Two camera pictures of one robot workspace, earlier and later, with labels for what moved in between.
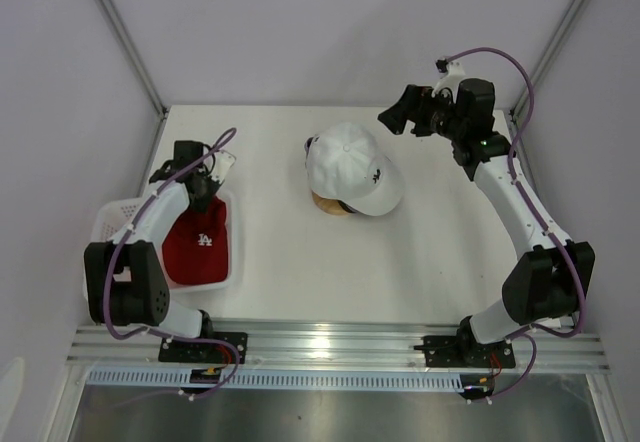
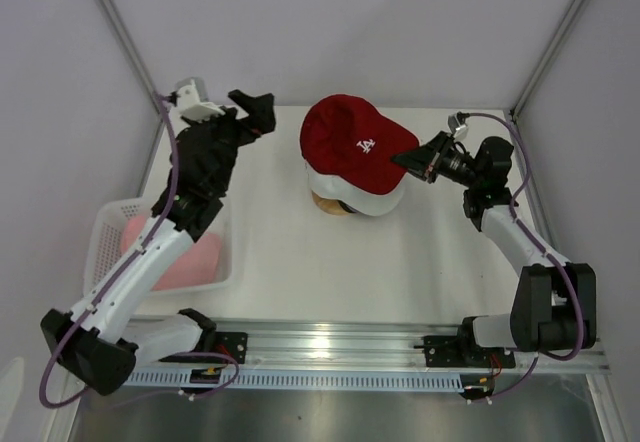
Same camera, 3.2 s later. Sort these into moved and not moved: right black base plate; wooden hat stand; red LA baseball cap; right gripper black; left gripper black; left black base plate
Moved: left gripper black; red LA baseball cap; right gripper black
Not moved: left black base plate; wooden hat stand; right black base plate
